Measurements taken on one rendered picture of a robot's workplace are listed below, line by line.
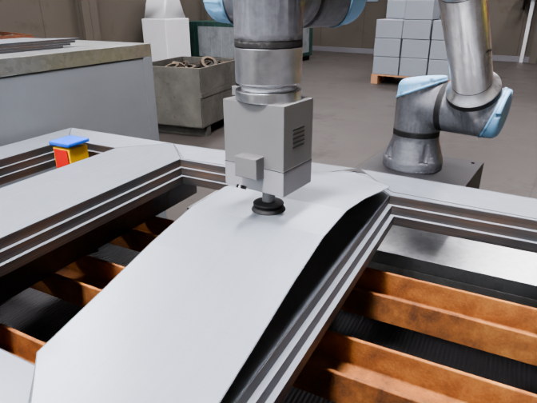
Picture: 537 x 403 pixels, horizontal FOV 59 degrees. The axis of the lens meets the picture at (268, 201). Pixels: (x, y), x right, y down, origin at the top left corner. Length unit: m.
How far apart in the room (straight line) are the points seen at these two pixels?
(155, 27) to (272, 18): 9.00
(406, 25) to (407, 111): 6.48
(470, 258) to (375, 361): 0.42
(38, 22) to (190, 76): 4.67
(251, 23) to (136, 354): 0.33
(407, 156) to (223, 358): 0.91
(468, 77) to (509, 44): 10.94
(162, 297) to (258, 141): 0.20
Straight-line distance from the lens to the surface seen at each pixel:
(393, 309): 0.81
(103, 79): 1.48
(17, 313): 1.17
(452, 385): 0.71
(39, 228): 0.80
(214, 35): 10.01
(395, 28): 7.74
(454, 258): 1.05
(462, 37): 1.03
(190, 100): 4.46
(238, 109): 0.54
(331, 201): 0.63
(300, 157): 0.55
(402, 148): 1.24
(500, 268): 1.05
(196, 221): 0.57
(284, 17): 0.51
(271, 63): 0.51
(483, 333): 0.81
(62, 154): 1.13
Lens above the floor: 1.17
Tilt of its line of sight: 23 degrees down
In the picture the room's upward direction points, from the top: straight up
